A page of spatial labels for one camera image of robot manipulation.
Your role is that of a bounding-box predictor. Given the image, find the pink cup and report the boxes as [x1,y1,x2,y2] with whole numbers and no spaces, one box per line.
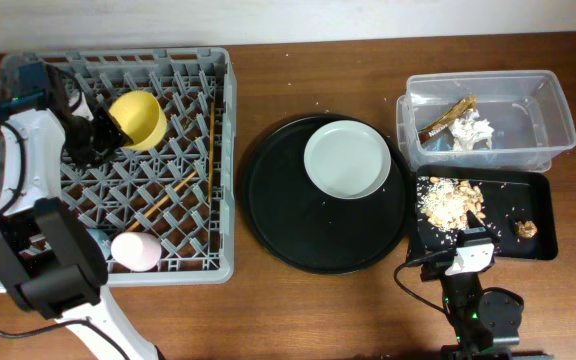
[111,232,162,272]

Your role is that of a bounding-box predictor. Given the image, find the yellow bowl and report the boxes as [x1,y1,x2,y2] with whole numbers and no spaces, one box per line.
[109,90,167,151]

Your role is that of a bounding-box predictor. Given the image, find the gold snack wrapper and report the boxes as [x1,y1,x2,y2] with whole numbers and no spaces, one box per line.
[417,96,477,145]

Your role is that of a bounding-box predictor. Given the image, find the white tissue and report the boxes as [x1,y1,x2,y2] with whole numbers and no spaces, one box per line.
[448,110,494,151]

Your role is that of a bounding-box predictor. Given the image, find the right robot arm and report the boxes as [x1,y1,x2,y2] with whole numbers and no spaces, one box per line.
[421,211,524,360]

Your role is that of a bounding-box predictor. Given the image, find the round black tray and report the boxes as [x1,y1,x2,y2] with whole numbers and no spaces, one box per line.
[239,114,414,274]

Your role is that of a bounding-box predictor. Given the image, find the clear plastic bin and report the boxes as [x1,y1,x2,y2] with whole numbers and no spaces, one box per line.
[395,70,576,172]

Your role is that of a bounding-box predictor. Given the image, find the grey plastic dishwasher rack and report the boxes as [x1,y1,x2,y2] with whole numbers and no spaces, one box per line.
[0,48,237,287]

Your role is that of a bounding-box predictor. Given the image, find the brown food lump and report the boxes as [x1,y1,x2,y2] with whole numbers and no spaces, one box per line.
[514,221,538,239]

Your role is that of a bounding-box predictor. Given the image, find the blue cup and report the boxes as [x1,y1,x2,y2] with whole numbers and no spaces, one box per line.
[87,228,111,260]

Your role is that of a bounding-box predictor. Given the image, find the wooden chopstick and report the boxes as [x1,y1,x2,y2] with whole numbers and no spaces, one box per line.
[207,102,216,207]
[125,169,197,232]

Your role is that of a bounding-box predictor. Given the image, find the food scraps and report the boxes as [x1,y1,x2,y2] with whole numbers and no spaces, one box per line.
[417,176,486,232]

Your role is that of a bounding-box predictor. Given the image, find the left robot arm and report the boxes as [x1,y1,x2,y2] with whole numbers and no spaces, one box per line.
[0,61,162,359]

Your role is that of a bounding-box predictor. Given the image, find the black rectangular tray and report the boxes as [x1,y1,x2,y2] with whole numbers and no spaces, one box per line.
[416,165,559,261]

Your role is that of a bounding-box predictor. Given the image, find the grey plate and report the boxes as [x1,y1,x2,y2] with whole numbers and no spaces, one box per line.
[303,120,392,200]

